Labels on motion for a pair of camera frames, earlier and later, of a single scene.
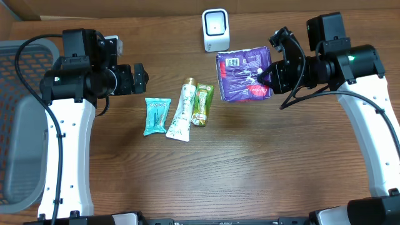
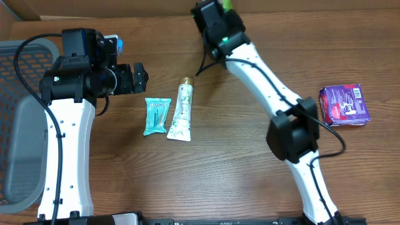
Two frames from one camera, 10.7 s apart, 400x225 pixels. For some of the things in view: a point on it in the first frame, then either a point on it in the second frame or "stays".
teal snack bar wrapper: (157, 112) stays
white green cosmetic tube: (179, 128) stays
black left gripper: (129, 82) stays
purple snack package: (238, 72) -> (343, 105)
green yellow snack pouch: (204, 97) -> (227, 5)
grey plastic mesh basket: (24, 132) stays
